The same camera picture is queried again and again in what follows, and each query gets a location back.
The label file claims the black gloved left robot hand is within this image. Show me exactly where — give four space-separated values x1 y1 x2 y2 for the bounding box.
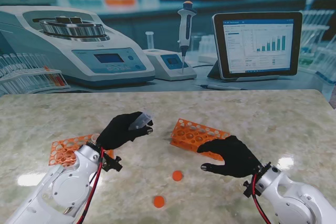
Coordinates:
96 112 155 151

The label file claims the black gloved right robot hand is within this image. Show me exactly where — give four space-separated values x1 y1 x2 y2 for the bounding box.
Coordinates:
196 135 263 179

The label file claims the orange round tube cap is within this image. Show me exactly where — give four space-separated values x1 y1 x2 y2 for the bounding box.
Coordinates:
153 195 166 208
171 170 184 182

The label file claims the orange test tube rack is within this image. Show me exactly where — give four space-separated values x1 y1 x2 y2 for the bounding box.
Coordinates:
170 118 231 161
49 134 115 167

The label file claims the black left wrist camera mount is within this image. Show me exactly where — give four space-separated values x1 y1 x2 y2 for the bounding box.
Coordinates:
103 155 123 172

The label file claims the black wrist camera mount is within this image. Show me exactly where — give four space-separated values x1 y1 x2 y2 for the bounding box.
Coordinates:
103 155 123 172
243 162 272 198

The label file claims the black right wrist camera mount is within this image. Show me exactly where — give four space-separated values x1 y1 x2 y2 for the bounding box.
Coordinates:
243 162 272 198

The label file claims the red left arm cable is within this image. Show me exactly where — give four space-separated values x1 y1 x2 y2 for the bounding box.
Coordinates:
76 147 107 224

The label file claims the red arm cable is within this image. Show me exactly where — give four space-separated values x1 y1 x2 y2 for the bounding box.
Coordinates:
251 174 272 224
76 147 107 224

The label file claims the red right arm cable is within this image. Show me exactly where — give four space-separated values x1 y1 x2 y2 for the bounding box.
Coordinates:
251 174 272 224

